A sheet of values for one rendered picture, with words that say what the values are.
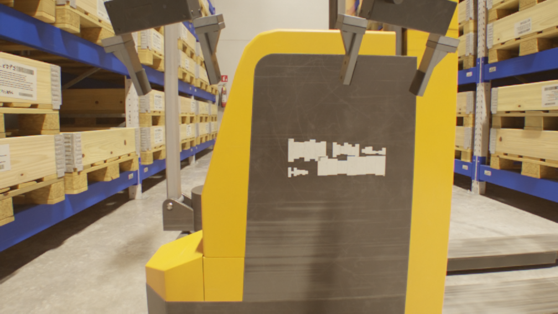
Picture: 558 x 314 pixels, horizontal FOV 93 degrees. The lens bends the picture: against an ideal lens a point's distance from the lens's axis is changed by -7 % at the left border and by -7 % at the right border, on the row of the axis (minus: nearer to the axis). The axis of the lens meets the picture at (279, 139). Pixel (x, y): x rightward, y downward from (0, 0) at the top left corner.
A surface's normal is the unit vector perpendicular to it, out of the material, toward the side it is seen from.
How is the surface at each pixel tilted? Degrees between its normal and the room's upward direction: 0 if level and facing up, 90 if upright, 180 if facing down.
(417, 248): 90
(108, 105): 90
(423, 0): 114
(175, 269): 90
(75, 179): 90
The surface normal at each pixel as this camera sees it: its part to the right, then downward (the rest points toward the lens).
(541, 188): -1.00, 0.00
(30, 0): 0.05, 0.07
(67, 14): 0.73, 0.05
